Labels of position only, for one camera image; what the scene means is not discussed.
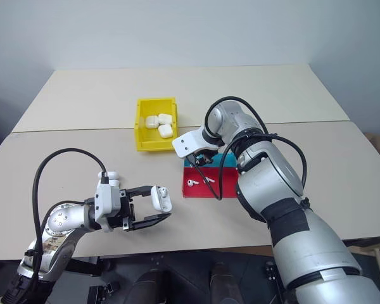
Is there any red plastic tray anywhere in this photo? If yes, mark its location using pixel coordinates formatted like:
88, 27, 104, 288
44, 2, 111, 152
180, 166, 242, 199

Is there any yellow plastic bin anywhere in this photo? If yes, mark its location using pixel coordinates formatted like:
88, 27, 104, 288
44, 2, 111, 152
134, 97, 181, 153

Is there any blue plastic tray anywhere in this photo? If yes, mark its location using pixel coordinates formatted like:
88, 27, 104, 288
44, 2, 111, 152
183, 153, 239, 169

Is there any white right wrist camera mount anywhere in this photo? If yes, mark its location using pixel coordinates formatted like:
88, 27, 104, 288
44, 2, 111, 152
171, 127, 224, 158

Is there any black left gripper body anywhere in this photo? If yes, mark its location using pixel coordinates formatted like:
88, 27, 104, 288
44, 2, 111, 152
109, 188, 137, 232

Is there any wooden frame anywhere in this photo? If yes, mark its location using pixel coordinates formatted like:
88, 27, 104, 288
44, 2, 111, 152
347, 238, 380, 272

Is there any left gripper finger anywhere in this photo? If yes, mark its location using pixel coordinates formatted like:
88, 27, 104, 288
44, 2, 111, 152
131, 212, 173, 232
126, 184, 155, 200

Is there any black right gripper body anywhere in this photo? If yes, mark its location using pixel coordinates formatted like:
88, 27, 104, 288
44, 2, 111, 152
189, 146, 219, 160

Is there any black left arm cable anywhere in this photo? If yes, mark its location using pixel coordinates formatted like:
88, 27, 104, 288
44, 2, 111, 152
32, 148, 110, 281

